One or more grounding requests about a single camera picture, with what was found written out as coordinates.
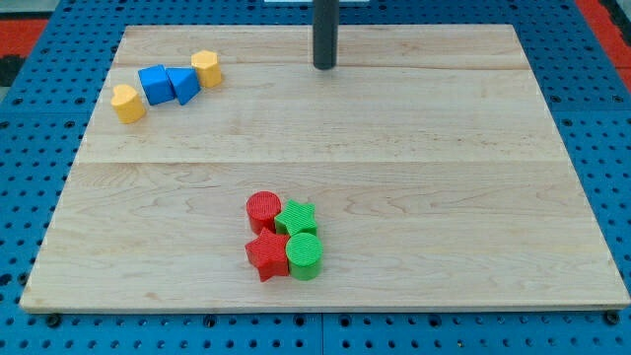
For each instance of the red cylinder block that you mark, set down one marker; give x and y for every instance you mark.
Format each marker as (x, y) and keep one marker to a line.
(261, 209)

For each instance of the blue cube block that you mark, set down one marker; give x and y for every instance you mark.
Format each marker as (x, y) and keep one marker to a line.
(156, 84)

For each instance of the yellow hexagon block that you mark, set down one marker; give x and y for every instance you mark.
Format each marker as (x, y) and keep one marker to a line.
(207, 67)

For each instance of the yellow heart block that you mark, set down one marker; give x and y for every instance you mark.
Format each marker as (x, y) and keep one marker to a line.
(127, 104)

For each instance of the green star block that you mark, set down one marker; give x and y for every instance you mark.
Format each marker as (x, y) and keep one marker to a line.
(296, 218)

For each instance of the green cylinder block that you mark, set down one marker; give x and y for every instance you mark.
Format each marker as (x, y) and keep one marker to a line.
(304, 253)

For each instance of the blue triangle block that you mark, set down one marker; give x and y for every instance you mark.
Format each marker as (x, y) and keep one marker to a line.
(184, 82)

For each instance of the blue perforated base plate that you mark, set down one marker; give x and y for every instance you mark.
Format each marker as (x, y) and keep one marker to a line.
(45, 114)

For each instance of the red star block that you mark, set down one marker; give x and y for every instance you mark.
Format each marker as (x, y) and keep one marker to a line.
(267, 254)

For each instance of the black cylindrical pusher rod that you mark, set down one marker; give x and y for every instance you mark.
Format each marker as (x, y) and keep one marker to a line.
(325, 33)

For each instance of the wooden board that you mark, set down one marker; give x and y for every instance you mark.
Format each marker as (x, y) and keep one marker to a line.
(439, 179)

